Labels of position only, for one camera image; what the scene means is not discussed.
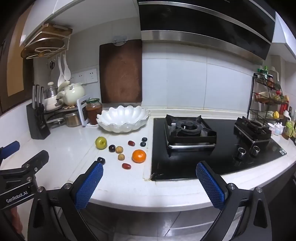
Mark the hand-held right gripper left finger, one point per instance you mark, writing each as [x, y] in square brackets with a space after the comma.
[90, 185]

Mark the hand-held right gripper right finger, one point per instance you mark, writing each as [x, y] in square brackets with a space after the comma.
[211, 185]

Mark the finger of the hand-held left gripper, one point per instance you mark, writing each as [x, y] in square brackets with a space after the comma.
[34, 161]
[12, 145]

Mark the dark purple grape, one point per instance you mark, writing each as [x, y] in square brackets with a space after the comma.
[101, 160]
[112, 148]

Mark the brown date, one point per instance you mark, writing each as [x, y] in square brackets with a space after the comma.
[126, 165]

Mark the brown longan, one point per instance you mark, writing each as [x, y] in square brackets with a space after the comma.
[121, 157]
[119, 149]

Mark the green apple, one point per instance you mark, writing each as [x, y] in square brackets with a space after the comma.
[101, 142]

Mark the orange tangerine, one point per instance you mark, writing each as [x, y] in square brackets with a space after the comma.
[139, 156]

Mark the red date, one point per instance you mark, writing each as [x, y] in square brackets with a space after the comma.
[131, 143]

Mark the white scalloped bowl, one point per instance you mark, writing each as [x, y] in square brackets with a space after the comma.
[122, 120]

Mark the person's left hand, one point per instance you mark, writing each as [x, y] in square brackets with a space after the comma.
[15, 220]

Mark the black knife block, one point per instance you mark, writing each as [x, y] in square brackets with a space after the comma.
[38, 125]

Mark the steel stove knob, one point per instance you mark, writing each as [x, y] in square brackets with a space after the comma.
[241, 153]
[256, 150]

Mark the steel pan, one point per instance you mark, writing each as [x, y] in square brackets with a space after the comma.
[55, 121]

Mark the metal counter shelf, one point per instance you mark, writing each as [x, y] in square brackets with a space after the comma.
[57, 114]

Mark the glass jar brown contents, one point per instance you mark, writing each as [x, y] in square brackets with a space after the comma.
[72, 120]

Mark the black burner grate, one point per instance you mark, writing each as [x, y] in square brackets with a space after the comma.
[189, 132]
[253, 129]

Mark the wooden slat trivet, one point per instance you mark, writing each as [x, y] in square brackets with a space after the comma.
[69, 107]

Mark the steel pot with lid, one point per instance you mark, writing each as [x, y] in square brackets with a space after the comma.
[50, 91]

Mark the white rectangular stand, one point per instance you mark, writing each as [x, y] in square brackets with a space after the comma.
[79, 111]

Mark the green lid glass jar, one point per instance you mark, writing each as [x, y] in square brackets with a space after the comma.
[93, 113]

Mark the cream ceramic kettle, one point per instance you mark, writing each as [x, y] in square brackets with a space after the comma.
[72, 93]

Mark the white plastic spoon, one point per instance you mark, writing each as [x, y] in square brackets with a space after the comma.
[67, 70]
[60, 76]

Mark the white ceramic condiment jar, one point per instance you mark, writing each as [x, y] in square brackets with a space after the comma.
[276, 129]

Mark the white power outlet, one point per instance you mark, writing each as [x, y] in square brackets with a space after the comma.
[81, 77]
[91, 75]
[73, 79]

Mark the yellow cap container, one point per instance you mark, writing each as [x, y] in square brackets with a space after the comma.
[275, 114]

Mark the yellow green bottle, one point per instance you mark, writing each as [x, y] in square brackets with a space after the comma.
[290, 130]

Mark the round wooden board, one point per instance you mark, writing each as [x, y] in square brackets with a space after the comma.
[39, 45]

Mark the red label bottle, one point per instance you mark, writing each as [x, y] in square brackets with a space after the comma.
[284, 105]

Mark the brown wooden cutting board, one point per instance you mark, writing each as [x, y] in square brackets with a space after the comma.
[121, 74]

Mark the red sauce jar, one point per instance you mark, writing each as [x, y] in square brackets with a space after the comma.
[270, 82]

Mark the green cap bottle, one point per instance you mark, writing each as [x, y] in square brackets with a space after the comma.
[266, 71]

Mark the white plastic bottle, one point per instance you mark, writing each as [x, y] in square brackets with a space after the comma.
[274, 73]

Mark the black range hood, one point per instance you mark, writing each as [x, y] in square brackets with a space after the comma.
[203, 20]

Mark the brown wooden door frame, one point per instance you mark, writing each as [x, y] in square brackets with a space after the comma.
[13, 76]

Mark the white wall cabinet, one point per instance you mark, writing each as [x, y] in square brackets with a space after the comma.
[284, 32]
[39, 20]

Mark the clear wall hook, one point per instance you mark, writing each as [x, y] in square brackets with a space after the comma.
[119, 39]

